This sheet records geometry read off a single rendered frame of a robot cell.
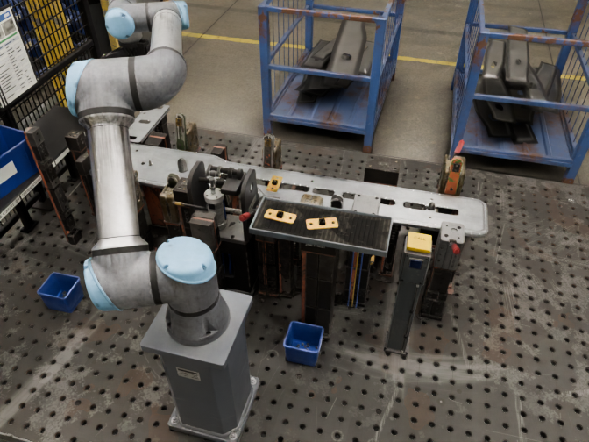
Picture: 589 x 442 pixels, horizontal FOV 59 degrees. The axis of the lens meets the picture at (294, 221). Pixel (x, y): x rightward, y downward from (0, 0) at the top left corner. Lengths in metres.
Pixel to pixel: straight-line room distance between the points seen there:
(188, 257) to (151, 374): 0.67
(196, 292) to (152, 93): 0.43
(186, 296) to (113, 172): 0.30
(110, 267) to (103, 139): 0.26
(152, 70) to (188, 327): 0.56
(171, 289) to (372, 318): 0.86
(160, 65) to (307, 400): 1.00
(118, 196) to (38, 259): 1.06
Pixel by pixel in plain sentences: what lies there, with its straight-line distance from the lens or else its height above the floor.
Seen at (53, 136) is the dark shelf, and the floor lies 1.03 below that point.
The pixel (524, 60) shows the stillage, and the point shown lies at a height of 0.59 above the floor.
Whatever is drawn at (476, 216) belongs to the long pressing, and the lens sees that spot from 1.76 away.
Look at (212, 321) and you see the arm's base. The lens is 1.20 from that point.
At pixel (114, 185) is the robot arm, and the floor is 1.43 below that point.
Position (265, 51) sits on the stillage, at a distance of 3.56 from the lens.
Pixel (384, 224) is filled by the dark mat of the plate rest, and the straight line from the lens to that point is 1.42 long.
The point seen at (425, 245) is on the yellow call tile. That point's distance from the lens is 1.38.
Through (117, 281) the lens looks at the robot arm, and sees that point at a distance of 1.12.
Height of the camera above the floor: 2.10
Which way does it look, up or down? 42 degrees down
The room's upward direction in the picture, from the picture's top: straight up
